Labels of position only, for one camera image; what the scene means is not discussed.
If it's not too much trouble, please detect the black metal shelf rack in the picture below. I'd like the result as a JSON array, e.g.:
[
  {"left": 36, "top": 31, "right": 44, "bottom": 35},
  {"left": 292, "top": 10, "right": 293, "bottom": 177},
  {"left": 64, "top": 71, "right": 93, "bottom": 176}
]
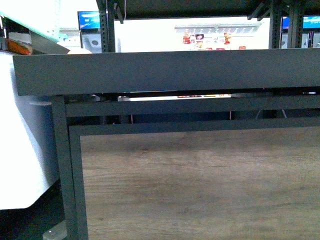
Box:
[{"left": 12, "top": 0, "right": 320, "bottom": 240}]

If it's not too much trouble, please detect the left blue display screen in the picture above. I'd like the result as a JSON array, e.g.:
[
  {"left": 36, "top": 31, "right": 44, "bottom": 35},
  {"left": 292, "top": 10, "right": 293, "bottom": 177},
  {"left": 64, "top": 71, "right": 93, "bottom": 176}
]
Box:
[{"left": 77, "top": 11, "right": 100, "bottom": 30}]

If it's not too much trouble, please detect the blue display screen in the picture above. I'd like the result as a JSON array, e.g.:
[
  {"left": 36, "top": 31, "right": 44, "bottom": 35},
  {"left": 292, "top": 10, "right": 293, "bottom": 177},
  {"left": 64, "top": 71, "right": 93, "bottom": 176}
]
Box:
[
  {"left": 77, "top": 11, "right": 100, "bottom": 30},
  {"left": 281, "top": 15, "right": 320, "bottom": 30}
]

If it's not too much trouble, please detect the white cloth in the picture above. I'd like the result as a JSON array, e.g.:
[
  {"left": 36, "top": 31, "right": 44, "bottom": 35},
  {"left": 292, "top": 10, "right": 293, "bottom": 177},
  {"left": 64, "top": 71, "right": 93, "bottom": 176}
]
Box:
[{"left": 0, "top": 51, "right": 59, "bottom": 210}]

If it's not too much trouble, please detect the right blue display screen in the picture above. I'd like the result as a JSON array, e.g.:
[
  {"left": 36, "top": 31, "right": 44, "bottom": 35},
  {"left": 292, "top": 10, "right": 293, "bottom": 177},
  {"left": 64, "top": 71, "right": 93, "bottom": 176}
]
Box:
[{"left": 281, "top": 15, "right": 320, "bottom": 30}]

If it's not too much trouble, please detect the wood panel with black frame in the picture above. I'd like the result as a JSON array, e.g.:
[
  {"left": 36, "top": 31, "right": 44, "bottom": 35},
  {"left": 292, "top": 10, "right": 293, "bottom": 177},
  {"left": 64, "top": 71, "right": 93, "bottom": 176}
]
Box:
[{"left": 72, "top": 126, "right": 320, "bottom": 240}]

